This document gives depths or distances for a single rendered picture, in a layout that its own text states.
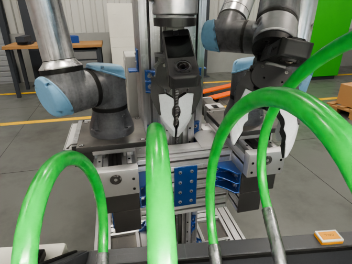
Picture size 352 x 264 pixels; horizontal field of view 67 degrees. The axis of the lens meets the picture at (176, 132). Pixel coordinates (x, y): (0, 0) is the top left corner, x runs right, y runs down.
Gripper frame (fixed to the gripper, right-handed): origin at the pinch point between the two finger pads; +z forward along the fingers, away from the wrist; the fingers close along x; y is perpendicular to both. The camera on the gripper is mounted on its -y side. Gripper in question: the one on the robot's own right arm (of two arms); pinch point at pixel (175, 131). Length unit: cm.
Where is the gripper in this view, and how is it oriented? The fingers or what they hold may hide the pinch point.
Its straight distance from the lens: 50.4
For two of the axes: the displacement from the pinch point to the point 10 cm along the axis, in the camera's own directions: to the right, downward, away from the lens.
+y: -1.0, -4.1, 9.1
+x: -10.0, 0.4, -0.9
